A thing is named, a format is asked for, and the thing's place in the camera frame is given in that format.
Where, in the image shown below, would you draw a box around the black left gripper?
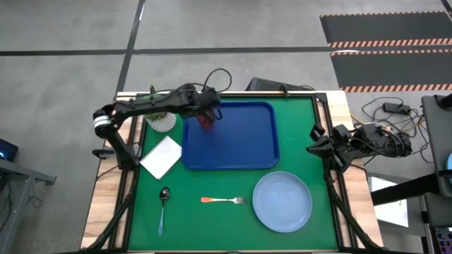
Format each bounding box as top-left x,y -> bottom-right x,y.
186,85 -> 224,123

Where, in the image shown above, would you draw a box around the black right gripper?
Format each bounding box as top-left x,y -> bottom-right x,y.
306,123 -> 355,162

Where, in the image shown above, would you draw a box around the red faceted cup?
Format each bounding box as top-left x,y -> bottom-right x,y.
196,109 -> 217,131

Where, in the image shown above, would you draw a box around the light blue round plate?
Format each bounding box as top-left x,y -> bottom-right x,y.
251,171 -> 314,234

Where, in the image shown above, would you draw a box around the orange-handled metal fork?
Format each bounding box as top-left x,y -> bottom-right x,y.
200,195 -> 249,205

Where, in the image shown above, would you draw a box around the teal-handled metal spoon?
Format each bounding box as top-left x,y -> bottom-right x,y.
157,186 -> 171,238

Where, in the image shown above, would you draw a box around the dark blue plastic tray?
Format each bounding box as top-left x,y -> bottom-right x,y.
181,101 -> 281,171

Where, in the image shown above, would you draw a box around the succulent in white patterned pot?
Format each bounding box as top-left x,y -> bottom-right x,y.
144,110 -> 177,133

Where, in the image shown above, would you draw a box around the white spiral notepad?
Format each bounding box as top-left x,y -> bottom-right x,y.
139,135 -> 184,181

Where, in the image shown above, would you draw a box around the black flat device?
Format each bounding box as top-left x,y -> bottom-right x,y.
245,77 -> 316,92

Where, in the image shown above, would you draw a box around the black power adapter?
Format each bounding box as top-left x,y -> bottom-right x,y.
382,102 -> 412,115

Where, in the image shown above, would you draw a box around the white paper sheet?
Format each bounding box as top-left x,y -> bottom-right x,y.
369,175 -> 410,229

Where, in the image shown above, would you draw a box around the black orange-striped floor mat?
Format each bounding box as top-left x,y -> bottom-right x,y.
330,48 -> 452,94
319,11 -> 452,49

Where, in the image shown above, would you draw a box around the green table mat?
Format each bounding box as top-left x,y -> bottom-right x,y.
126,95 -> 340,252

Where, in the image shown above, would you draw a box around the grey side table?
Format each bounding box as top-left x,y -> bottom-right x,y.
0,157 -> 58,254

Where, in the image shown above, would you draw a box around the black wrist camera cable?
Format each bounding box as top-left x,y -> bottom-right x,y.
203,67 -> 233,94

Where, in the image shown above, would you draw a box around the black aluminium table frame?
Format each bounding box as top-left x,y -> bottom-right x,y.
80,91 -> 384,254

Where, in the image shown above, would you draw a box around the tangled black floor cables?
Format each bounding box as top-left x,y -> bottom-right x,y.
360,96 -> 436,164

